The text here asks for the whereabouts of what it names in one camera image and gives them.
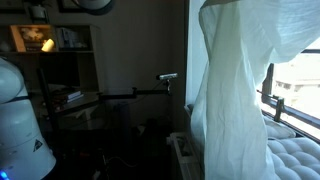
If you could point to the row of shelf books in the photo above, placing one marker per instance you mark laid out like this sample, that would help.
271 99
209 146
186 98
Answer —
71 37

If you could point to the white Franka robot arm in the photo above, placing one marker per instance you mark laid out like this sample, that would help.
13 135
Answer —
20 140

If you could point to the black boom stand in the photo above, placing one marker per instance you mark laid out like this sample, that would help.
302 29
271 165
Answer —
146 92

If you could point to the black upright pole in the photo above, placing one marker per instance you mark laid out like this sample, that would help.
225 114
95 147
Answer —
48 103

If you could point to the dark wooden desk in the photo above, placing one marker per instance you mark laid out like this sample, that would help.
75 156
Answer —
76 108

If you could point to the small yellow object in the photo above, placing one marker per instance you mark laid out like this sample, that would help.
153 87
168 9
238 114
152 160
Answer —
48 44

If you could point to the stack of books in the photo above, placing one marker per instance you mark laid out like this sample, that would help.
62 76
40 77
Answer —
71 95

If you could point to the dark balcony railing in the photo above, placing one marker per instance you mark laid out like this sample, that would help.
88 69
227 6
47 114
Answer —
279 108

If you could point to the white sheer curtain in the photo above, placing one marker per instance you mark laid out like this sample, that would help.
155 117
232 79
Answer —
233 100

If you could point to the white radiator frame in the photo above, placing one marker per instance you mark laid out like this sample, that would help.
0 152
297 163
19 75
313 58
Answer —
183 153

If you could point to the silver camera on boom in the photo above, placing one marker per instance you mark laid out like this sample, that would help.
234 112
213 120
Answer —
166 76

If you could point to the wooden shelf unit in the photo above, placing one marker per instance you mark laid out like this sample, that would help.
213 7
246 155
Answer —
86 66

